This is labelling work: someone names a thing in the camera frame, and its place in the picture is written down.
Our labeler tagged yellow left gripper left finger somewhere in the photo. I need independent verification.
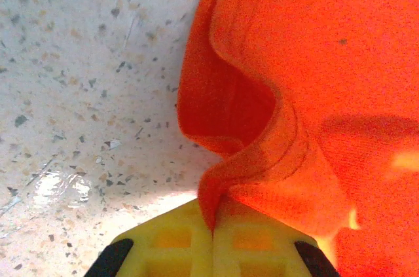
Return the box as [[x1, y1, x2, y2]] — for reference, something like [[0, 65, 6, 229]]
[[84, 198, 214, 277]]

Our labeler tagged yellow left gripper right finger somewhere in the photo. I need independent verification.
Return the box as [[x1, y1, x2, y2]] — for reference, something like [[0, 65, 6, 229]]
[[213, 198, 341, 277]]

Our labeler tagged orange t-shirt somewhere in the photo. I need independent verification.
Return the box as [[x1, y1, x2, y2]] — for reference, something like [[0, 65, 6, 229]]
[[176, 0, 419, 277]]

